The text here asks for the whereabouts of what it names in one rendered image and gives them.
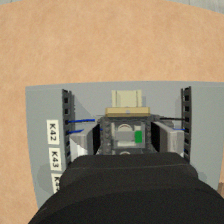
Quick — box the grey mounting plate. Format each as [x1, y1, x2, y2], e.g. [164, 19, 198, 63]
[25, 81, 224, 210]

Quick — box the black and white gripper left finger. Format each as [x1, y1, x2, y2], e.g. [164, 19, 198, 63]
[69, 124, 101, 163]

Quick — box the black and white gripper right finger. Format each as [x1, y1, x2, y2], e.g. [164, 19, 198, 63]
[151, 122, 184, 157]

